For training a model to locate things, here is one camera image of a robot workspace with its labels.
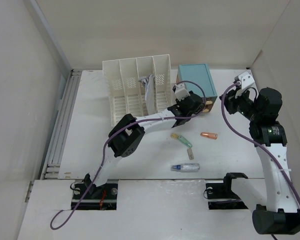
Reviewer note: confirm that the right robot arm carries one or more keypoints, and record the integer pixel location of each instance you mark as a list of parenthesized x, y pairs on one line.
[(278, 213)]

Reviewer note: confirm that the aluminium frame rail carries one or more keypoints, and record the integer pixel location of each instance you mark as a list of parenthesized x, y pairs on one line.
[(52, 159)]

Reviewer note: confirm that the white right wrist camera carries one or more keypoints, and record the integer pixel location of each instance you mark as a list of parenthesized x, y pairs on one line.
[(244, 81)]

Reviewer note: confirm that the beige eraser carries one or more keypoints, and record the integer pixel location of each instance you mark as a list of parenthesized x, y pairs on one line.
[(174, 136)]

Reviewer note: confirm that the orange correction tape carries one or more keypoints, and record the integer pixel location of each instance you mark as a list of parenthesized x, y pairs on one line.
[(209, 135)]

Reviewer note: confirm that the blue top drawer box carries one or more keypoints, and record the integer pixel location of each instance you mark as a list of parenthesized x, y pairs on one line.
[(200, 74)]

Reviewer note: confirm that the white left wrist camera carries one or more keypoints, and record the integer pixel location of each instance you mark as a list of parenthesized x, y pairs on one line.
[(181, 92)]

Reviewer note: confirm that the white plastic file organizer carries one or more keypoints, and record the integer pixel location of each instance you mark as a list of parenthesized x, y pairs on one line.
[(126, 94)]

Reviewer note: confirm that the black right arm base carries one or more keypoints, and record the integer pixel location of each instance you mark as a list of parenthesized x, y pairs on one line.
[(220, 196)]

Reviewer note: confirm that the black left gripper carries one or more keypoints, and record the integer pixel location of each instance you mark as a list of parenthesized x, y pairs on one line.
[(178, 103)]

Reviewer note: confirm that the clear blue-capped glue bottle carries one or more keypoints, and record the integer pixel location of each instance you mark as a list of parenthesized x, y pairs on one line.
[(186, 167)]

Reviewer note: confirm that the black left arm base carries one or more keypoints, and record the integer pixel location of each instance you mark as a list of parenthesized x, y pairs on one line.
[(98, 198)]

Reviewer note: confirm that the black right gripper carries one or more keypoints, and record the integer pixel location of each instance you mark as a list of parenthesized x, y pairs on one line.
[(230, 100)]

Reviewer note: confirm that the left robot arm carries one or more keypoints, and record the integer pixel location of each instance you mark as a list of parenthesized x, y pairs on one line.
[(126, 136)]

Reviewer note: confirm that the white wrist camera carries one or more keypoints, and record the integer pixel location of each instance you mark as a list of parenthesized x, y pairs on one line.
[(244, 81), (181, 92)]

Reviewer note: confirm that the small tan eraser block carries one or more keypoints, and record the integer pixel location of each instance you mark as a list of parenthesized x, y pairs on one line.
[(190, 153)]

